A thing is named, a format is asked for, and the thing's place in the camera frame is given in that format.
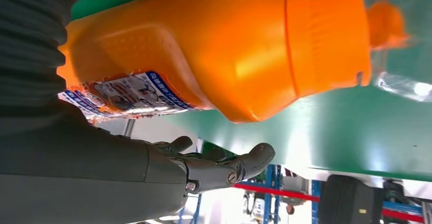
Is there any blue rack with red bar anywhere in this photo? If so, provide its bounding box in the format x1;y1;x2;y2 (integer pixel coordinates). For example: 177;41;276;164
233;163;432;224

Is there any black carrying case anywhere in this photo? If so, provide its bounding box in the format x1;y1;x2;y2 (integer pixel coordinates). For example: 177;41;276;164
317;174;385;224

